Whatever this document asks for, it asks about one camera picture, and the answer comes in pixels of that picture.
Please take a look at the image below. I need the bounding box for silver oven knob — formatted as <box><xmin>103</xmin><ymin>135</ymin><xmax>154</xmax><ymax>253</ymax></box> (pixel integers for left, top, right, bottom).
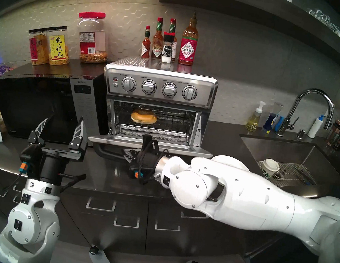
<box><xmin>181</xmin><ymin>84</ymin><xmax>199</xmax><ymax>102</ymax></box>
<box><xmin>120</xmin><ymin>76</ymin><xmax>138</xmax><ymax>93</ymax></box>
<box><xmin>141</xmin><ymin>78</ymin><xmax>158</xmax><ymax>96</ymax></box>
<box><xmin>161</xmin><ymin>81</ymin><xmax>179</xmax><ymax>99</ymax></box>

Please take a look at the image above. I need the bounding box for dark wall shelf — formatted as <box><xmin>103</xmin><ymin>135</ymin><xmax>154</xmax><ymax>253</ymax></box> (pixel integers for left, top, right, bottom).
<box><xmin>146</xmin><ymin>0</ymin><xmax>340</xmax><ymax>79</ymax></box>

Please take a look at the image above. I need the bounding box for stainless steel sink basin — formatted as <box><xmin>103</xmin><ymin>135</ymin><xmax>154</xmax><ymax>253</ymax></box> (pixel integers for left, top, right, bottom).
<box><xmin>233</xmin><ymin>133</ymin><xmax>340</xmax><ymax>196</ymax></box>

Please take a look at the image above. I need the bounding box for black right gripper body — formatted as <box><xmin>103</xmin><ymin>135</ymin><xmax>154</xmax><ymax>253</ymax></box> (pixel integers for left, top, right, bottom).
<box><xmin>127</xmin><ymin>133</ymin><xmax>170</xmax><ymax>187</ymax></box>

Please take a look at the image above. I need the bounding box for green label Tabasco bottle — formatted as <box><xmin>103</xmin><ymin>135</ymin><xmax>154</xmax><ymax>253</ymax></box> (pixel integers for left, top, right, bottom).
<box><xmin>165</xmin><ymin>18</ymin><xmax>181</xmax><ymax>62</ymax></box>

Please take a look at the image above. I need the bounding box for snack jar yellow label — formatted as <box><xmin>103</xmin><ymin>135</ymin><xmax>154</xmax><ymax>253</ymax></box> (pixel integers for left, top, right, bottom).
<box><xmin>43</xmin><ymin>24</ymin><xmax>74</xmax><ymax>68</ymax></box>

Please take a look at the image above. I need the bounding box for yellow soap pump dispenser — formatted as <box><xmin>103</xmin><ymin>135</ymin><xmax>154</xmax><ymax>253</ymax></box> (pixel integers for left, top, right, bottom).
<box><xmin>245</xmin><ymin>100</ymin><xmax>267</xmax><ymax>133</ymax></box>

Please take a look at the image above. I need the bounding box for snack jar red label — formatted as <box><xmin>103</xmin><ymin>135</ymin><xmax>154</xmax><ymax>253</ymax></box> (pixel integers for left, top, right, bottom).
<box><xmin>24</xmin><ymin>28</ymin><xmax>53</xmax><ymax>67</ymax></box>

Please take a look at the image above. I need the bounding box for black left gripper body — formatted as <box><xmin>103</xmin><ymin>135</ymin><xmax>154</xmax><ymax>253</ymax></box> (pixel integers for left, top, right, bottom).
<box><xmin>35</xmin><ymin>146</ymin><xmax>87</xmax><ymax>187</ymax></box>

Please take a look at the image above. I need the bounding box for chrome gooseneck faucet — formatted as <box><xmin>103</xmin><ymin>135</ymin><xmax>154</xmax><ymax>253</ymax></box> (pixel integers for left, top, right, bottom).
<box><xmin>277</xmin><ymin>84</ymin><xmax>338</xmax><ymax>143</ymax></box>

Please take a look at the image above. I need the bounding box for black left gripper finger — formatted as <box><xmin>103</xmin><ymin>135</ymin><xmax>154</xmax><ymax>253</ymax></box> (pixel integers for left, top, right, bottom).
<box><xmin>27</xmin><ymin>115</ymin><xmax>49</xmax><ymax>147</ymax></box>
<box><xmin>67</xmin><ymin>115</ymin><xmax>92</xmax><ymax>155</ymax></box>

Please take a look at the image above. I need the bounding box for large orange Tabasco bottle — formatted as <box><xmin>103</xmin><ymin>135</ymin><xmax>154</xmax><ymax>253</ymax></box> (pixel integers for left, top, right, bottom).
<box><xmin>178</xmin><ymin>11</ymin><xmax>202</xmax><ymax>67</ymax></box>

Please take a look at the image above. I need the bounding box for white round plate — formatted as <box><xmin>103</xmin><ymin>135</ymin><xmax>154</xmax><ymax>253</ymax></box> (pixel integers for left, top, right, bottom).
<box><xmin>211</xmin><ymin>153</ymin><xmax>251</xmax><ymax>172</ymax></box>

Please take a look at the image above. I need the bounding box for white paper coffee cup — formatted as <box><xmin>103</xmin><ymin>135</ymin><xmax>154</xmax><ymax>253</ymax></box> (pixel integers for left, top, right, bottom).
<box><xmin>260</xmin><ymin>158</ymin><xmax>281</xmax><ymax>181</ymax></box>

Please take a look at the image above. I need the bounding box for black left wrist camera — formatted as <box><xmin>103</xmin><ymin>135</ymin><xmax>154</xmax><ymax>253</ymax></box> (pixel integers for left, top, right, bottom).
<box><xmin>17</xmin><ymin>143</ymin><xmax>43</xmax><ymax>175</ymax></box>

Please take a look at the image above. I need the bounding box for clear jar red lid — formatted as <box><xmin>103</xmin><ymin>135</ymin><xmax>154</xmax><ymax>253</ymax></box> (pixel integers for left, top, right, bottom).
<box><xmin>73</xmin><ymin>10</ymin><xmax>114</xmax><ymax>66</ymax></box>

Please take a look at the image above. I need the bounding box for white bottle blue cap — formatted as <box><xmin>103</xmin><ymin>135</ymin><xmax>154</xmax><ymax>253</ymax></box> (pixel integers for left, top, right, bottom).
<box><xmin>307</xmin><ymin>113</ymin><xmax>325</xmax><ymax>140</ymax></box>

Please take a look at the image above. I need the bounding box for dark blue dish bottle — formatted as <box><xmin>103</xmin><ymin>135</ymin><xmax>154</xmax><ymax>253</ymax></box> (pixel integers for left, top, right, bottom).
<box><xmin>263</xmin><ymin>112</ymin><xmax>278</xmax><ymax>135</ymax></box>

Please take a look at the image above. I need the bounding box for black cap salt grinder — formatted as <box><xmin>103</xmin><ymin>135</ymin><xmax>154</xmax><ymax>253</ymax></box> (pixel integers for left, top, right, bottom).
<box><xmin>161</xmin><ymin>32</ymin><xmax>176</xmax><ymax>64</ymax></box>

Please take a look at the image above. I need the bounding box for black microwave oven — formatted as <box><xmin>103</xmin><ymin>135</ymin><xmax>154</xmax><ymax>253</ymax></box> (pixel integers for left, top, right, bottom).
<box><xmin>0</xmin><ymin>48</ymin><xmax>117</xmax><ymax>150</ymax></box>

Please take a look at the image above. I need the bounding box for dark base cabinet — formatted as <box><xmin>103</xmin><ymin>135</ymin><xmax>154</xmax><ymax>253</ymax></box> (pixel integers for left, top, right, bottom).
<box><xmin>0</xmin><ymin>157</ymin><xmax>326</xmax><ymax>263</ymax></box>

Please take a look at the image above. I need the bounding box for glass toaster oven door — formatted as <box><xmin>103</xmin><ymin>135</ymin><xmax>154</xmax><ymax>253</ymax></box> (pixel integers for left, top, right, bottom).
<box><xmin>86</xmin><ymin>131</ymin><xmax>215</xmax><ymax>171</ymax></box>

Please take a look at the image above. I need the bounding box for small red Tabasco bottle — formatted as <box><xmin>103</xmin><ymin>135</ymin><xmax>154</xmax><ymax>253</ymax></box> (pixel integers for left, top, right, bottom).
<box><xmin>140</xmin><ymin>25</ymin><xmax>154</xmax><ymax>60</ymax></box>

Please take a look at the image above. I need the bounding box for wire oven rack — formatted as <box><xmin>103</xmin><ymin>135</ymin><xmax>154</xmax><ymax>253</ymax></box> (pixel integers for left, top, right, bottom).
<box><xmin>112</xmin><ymin>102</ymin><xmax>196</xmax><ymax>136</ymax></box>

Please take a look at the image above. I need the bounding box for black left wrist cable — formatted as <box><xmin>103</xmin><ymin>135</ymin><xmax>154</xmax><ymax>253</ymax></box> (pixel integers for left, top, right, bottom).
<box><xmin>56</xmin><ymin>170</ymin><xmax>87</xmax><ymax>196</ymax></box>

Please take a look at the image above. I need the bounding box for foil lined oven tray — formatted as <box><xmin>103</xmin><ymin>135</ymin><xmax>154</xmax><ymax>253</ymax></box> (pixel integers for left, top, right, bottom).
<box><xmin>119</xmin><ymin>128</ymin><xmax>189</xmax><ymax>144</ymax></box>

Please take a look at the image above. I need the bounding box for copper french press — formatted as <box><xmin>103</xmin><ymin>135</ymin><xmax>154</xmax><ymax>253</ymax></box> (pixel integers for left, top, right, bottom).
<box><xmin>326</xmin><ymin>119</ymin><xmax>340</xmax><ymax>151</ymax></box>

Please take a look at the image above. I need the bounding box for golden brown bagel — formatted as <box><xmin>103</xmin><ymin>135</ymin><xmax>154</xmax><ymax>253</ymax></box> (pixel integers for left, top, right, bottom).
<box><xmin>130</xmin><ymin>108</ymin><xmax>158</xmax><ymax>126</ymax></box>

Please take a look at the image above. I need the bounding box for stainless steel toaster oven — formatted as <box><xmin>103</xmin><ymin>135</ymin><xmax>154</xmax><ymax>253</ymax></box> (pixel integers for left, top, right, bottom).
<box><xmin>95</xmin><ymin>52</ymin><xmax>221</xmax><ymax>157</ymax></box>

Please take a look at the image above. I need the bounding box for purple snack bag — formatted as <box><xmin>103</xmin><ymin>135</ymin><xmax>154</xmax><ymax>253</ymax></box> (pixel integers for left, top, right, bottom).
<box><xmin>0</xmin><ymin>64</ymin><xmax>14</xmax><ymax>79</ymax></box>

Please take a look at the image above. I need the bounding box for medium red Tabasco bottle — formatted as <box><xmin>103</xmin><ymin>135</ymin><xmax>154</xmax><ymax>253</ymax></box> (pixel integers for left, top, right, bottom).
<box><xmin>150</xmin><ymin>17</ymin><xmax>167</xmax><ymax>61</ymax></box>

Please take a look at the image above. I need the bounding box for wire sink rack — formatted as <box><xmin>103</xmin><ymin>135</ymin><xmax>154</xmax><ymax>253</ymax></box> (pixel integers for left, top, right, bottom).
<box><xmin>253</xmin><ymin>158</ymin><xmax>320</xmax><ymax>193</ymax></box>

